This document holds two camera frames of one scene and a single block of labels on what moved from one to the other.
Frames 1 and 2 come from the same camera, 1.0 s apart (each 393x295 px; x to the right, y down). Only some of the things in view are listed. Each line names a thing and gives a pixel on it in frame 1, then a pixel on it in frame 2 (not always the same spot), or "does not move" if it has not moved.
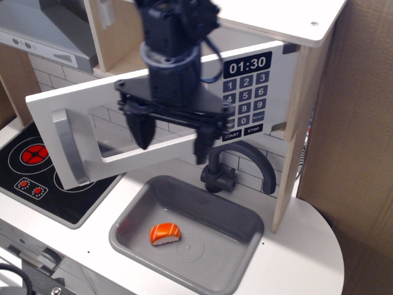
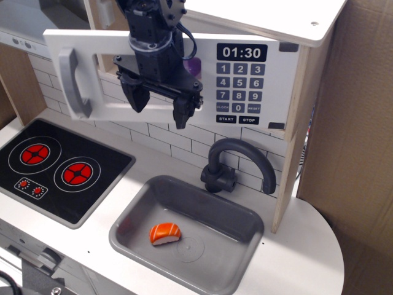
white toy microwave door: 258,82 to 245,81
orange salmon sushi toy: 164,233 does not move
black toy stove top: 27,174 does not move
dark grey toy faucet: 216,179 does not move
